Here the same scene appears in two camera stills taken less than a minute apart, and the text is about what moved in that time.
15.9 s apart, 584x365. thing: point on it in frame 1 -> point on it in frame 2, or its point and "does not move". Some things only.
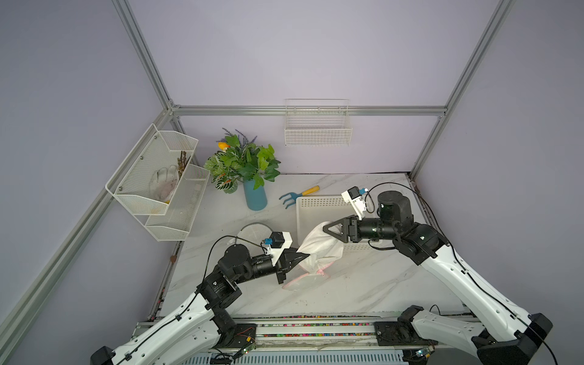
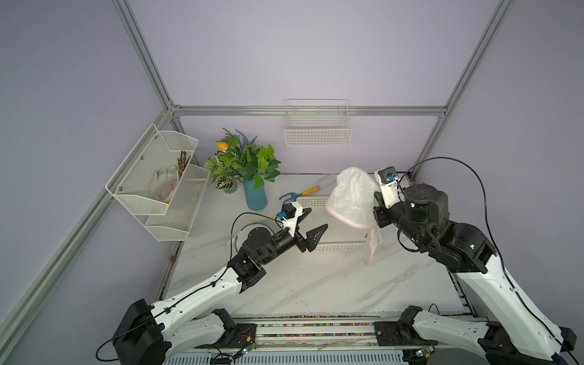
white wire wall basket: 317,122 does not move
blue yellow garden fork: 295,195 does not move
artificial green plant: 236,158 does not move
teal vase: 256,199 does not move
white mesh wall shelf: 160,185 does not move
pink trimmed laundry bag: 324,249 -> 353,201
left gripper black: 283,265 -> 309,242
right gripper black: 351,228 -> 381,213
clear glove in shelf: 163,182 does not move
